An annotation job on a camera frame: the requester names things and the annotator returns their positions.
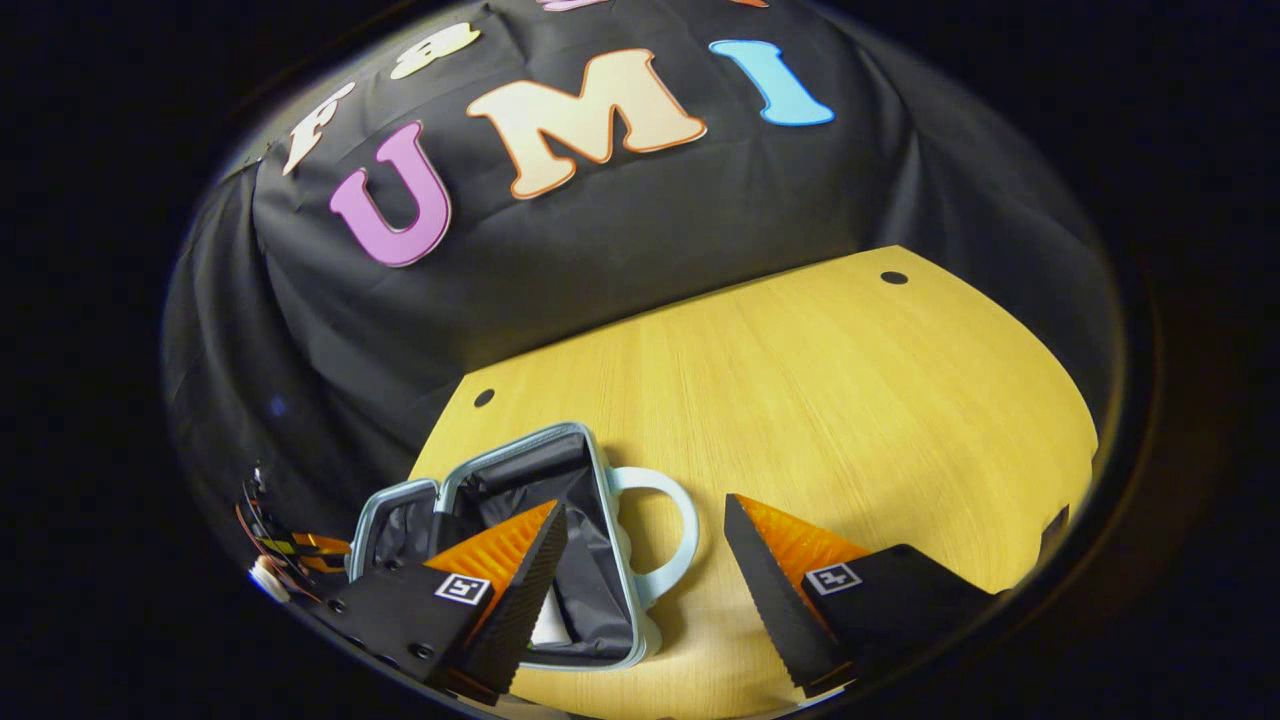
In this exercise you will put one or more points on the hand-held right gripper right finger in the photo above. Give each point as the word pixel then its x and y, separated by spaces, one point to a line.
pixel 775 610

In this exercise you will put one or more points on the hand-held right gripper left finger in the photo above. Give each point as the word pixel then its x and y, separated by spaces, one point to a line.
pixel 520 600

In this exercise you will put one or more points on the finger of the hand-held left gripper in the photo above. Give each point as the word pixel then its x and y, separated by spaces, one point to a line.
pixel 320 552

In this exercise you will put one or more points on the light blue suitcase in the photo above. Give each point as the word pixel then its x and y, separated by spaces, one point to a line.
pixel 590 570

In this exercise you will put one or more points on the black backdrop cloth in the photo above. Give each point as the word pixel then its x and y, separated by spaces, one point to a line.
pixel 650 240

